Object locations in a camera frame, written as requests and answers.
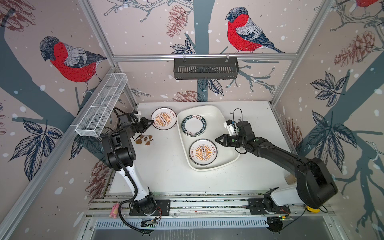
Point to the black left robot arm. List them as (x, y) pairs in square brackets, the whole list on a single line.
[(120, 156)]

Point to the green rim plate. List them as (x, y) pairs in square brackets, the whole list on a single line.
[(193, 125)]

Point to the pink small object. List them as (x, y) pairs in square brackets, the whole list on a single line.
[(115, 211)]

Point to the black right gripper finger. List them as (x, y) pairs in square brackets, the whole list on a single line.
[(224, 143), (223, 137)]

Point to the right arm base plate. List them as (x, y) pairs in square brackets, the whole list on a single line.
[(266, 207)]

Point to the orange sunburst plate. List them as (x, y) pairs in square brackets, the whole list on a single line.
[(164, 118), (203, 152)]

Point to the aluminium rail front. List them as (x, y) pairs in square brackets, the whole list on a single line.
[(186, 205)]

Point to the brown cookies pile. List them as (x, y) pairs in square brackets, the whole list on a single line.
[(144, 140)]

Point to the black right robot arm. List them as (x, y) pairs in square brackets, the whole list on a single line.
[(315, 185)]

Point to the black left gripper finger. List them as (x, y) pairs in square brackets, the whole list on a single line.
[(147, 121), (147, 127)]

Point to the glass spice jar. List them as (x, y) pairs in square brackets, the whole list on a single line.
[(290, 179)]

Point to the white wire mesh basket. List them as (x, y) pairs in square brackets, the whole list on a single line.
[(98, 113)]

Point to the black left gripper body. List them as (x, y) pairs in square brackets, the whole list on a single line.
[(139, 126)]

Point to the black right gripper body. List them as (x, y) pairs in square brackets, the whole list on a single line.
[(236, 140)]

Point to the black wall basket shelf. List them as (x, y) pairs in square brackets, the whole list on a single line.
[(206, 68)]

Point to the white plastic bin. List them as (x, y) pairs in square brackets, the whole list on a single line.
[(215, 128)]

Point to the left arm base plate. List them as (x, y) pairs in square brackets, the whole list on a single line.
[(162, 208)]

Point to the yellow tape measure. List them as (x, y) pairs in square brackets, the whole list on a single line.
[(312, 210)]

